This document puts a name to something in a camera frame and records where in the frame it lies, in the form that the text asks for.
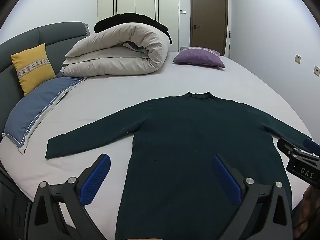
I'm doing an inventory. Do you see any dark green knit sweater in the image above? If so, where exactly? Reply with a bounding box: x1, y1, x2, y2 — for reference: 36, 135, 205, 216
45, 91, 313, 240

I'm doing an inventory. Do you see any brown wooden door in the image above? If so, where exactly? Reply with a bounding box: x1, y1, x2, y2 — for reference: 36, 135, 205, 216
189, 0, 228, 57

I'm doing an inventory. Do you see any person's right forearm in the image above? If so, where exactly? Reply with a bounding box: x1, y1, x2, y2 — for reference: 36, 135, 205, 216
301, 184, 320, 240

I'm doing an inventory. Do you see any yellow cushion with patterned band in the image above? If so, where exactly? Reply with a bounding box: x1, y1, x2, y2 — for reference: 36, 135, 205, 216
10, 43, 57, 96

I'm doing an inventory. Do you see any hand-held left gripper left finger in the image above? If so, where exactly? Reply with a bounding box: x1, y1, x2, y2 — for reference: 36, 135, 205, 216
26, 153, 112, 240

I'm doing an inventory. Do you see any blue pillow with white trim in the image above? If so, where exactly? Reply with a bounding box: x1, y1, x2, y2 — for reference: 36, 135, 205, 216
2, 76, 88, 155

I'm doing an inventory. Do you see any beige folded duvet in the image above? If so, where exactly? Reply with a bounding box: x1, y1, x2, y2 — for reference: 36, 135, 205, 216
61, 22, 171, 77

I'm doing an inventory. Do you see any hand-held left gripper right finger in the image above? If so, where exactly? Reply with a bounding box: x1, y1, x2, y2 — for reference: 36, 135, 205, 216
211, 154, 293, 240

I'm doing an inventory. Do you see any purple cushion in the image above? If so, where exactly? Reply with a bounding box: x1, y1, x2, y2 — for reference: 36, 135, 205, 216
173, 46, 226, 68

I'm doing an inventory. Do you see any grey upholstered bed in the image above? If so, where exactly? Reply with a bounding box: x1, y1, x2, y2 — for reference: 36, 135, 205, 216
0, 21, 320, 240

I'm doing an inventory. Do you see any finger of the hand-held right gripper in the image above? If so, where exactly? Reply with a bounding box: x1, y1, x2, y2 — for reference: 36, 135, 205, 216
303, 138, 320, 153
277, 137, 302, 158

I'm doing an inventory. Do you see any black cloth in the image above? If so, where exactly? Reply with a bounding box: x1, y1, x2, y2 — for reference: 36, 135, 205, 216
94, 12, 173, 45

